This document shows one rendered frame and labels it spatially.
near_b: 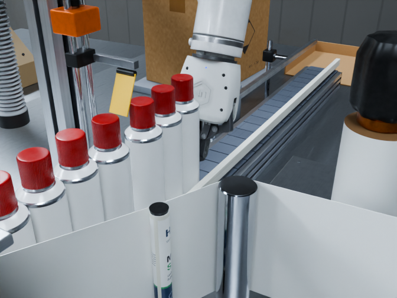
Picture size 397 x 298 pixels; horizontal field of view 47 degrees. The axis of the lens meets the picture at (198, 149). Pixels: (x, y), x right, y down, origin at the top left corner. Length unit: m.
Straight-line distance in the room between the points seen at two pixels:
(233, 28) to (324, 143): 0.44
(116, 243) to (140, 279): 0.06
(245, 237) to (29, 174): 0.22
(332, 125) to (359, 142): 0.59
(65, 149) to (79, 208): 0.07
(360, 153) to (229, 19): 0.29
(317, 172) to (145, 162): 0.36
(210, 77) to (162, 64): 0.59
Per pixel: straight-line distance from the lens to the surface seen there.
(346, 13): 3.00
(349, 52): 1.72
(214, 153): 0.88
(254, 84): 1.01
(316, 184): 0.81
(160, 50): 1.29
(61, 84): 0.66
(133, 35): 3.66
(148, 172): 0.61
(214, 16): 0.72
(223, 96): 0.71
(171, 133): 0.63
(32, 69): 1.45
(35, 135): 1.13
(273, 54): 1.22
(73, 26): 0.58
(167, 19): 1.26
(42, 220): 0.50
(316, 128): 1.14
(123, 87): 0.59
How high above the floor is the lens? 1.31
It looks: 28 degrees down
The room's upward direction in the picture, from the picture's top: straight up
